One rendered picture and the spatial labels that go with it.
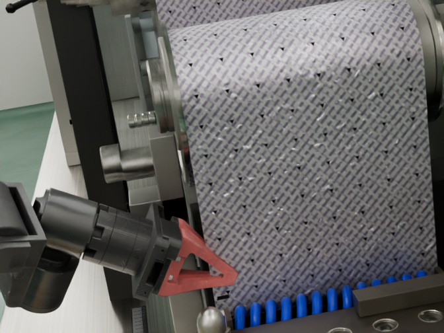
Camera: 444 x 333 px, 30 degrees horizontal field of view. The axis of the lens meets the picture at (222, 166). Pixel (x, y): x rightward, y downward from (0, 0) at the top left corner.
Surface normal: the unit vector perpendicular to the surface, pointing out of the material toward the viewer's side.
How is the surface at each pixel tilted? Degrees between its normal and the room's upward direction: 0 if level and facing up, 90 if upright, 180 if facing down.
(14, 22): 90
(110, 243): 81
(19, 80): 90
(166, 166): 90
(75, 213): 54
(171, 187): 90
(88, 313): 0
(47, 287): 110
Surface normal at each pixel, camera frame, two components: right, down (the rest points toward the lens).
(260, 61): 0.04, -0.21
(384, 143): 0.13, 0.30
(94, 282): -0.14, -0.93
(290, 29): -0.04, -0.57
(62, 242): 0.04, 0.51
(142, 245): 0.28, -0.15
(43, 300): 0.28, 0.62
